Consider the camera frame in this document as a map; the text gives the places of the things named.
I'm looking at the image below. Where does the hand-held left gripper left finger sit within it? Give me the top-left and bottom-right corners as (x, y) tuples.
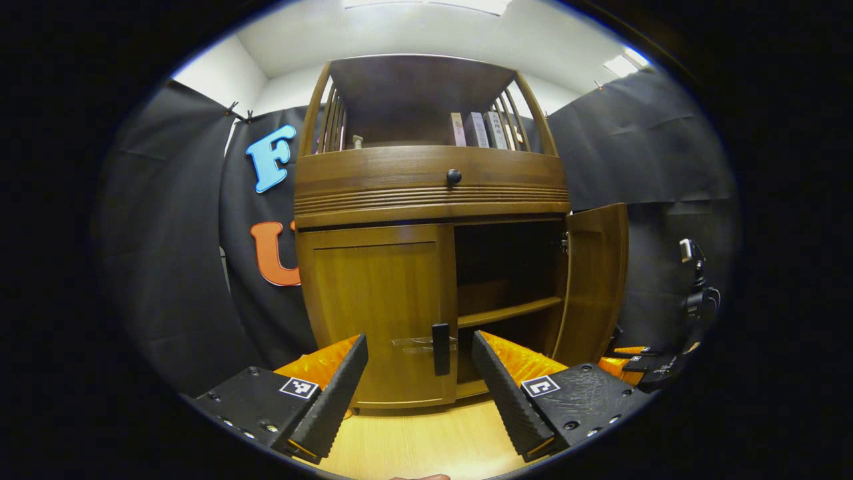
(193, 333), (369, 465)

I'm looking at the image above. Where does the black backdrop cloth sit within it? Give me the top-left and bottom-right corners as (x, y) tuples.
(93, 67), (740, 401)

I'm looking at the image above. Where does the wooden cabinet drawer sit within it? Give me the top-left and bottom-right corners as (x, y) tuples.
(293, 145), (572, 229)

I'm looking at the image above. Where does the large ceiling light panel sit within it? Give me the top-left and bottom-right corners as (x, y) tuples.
(343, 0), (514, 16)

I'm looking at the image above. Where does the wooden double-door shoe cabinet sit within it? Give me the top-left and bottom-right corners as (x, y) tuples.
(293, 55), (630, 411)

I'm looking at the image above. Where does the wooden shoe cabinet door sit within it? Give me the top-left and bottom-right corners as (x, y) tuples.
(297, 223), (459, 409)
(552, 203), (630, 367)

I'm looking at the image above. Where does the wooden cabinet inner shelf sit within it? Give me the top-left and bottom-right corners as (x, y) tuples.
(457, 297), (564, 329)

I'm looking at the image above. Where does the white book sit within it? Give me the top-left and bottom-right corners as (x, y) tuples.
(485, 110), (509, 150)

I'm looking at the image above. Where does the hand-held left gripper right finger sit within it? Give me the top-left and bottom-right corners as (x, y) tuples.
(471, 330), (657, 463)

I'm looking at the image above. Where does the small ceiling light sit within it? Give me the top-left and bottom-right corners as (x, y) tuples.
(603, 47), (651, 78)

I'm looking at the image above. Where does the black door handle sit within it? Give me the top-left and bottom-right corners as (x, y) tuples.
(432, 323), (452, 377)

